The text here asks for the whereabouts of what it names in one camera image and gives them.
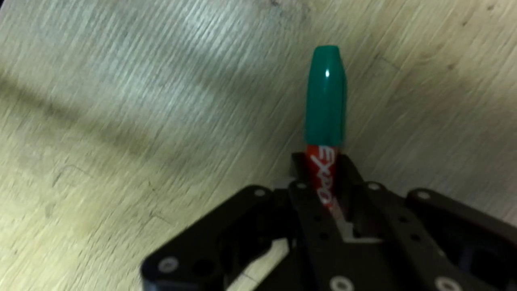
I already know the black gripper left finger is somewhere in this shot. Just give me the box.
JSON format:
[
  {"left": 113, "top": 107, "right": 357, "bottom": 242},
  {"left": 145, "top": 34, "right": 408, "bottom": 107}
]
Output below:
[{"left": 140, "top": 152, "right": 378, "bottom": 291}]

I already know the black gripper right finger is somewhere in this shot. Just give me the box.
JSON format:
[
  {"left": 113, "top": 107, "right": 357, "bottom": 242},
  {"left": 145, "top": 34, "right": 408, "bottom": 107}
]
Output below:
[{"left": 334, "top": 150, "right": 517, "bottom": 291}]

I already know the green capped red marker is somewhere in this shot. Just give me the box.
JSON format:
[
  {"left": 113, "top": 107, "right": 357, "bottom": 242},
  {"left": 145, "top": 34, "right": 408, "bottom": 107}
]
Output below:
[{"left": 303, "top": 44, "right": 350, "bottom": 217}]

